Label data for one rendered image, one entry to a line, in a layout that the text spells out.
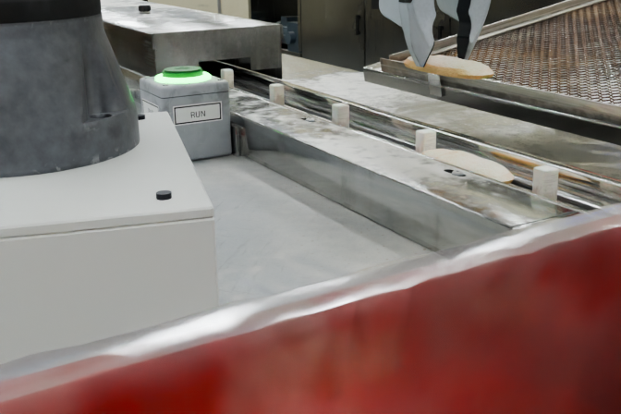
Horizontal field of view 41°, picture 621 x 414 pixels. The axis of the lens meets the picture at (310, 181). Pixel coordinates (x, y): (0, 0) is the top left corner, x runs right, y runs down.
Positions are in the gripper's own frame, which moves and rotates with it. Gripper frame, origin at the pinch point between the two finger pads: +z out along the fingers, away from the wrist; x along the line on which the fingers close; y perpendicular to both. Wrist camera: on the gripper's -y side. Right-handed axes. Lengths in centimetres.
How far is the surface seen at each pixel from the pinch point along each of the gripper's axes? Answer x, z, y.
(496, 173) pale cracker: 1.4, 8.3, -7.9
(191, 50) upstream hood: 4.7, 4.3, 45.6
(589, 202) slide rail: -0.6, 9.0, -15.1
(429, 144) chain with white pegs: 0.8, 8.0, 1.1
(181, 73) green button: 14.5, 3.4, 22.6
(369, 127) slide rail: -0.9, 8.9, 13.1
